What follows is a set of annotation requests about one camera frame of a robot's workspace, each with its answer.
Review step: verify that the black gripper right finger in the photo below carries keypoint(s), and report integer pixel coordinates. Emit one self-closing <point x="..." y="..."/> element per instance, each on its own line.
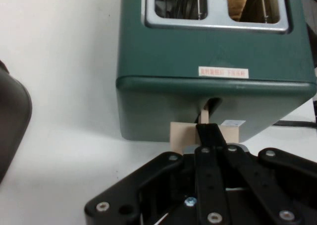
<point x="272" y="185"/>

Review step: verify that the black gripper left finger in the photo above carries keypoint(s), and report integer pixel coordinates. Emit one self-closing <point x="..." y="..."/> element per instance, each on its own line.
<point x="153" y="185"/>

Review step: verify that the beige toaster lever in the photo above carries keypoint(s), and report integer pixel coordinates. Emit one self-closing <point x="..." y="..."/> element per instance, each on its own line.
<point x="180" y="133"/>

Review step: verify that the green two-slot toaster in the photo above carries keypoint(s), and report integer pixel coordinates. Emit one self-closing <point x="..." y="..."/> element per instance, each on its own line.
<point x="173" y="49"/>

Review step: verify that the black coffee machine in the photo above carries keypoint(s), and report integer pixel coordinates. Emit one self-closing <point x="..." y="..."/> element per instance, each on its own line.
<point x="12" y="123"/>

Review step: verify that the toast bread slice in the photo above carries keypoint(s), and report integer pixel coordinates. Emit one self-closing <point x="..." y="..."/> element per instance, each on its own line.
<point x="236" y="2"/>

